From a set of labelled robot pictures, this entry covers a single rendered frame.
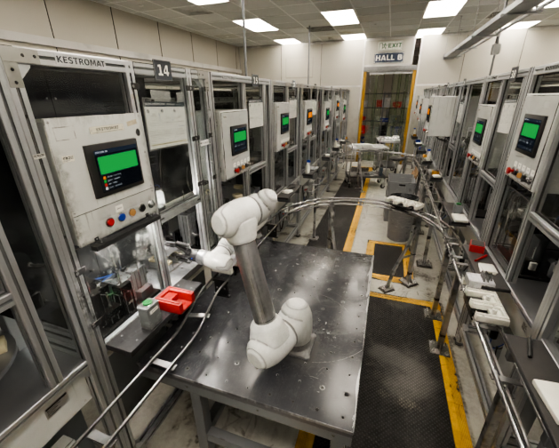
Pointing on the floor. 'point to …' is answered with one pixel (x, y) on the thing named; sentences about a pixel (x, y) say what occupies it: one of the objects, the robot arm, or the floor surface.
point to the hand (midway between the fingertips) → (170, 249)
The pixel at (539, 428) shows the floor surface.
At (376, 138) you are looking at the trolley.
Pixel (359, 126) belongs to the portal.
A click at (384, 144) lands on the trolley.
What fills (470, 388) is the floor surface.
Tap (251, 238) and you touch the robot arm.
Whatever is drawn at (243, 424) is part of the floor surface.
